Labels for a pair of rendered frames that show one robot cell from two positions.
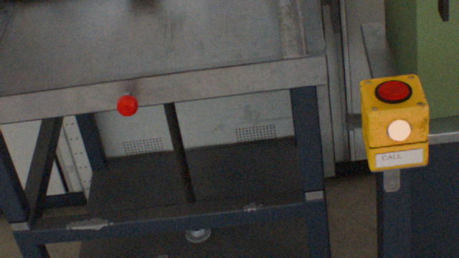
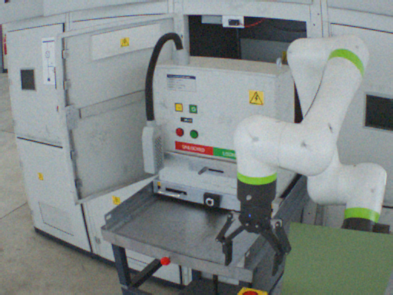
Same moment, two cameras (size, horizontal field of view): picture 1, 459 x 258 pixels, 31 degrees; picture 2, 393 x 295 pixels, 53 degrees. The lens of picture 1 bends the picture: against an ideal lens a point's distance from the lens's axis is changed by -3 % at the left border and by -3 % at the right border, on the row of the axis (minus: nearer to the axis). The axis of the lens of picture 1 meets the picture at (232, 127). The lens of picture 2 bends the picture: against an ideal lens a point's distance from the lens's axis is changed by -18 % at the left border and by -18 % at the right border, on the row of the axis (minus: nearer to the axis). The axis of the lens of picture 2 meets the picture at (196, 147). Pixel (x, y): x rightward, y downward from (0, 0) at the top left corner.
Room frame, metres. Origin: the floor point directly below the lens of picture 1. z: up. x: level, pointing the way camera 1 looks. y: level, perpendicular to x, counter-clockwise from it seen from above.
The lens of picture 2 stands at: (-0.04, -0.48, 1.72)
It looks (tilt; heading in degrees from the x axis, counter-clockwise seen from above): 21 degrees down; 24
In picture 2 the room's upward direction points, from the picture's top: 2 degrees counter-clockwise
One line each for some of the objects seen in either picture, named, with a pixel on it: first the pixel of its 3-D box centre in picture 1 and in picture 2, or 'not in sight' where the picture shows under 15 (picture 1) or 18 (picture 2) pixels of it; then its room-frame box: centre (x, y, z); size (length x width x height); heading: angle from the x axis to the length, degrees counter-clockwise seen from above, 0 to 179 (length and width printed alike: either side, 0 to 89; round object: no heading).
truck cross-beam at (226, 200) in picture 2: not in sight; (216, 196); (1.44, 0.12, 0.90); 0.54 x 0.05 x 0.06; 85
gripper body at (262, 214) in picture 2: not in sight; (255, 215); (0.87, -0.21, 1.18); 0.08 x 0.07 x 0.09; 85
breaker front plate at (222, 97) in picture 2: not in sight; (212, 134); (1.42, 0.12, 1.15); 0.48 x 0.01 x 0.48; 85
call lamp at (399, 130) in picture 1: (399, 132); not in sight; (0.82, -0.21, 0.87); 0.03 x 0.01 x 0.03; 85
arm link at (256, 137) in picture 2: not in sight; (261, 147); (0.87, -0.22, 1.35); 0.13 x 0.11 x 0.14; 80
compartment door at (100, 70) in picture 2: not in sight; (120, 102); (1.53, 0.57, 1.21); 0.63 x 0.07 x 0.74; 156
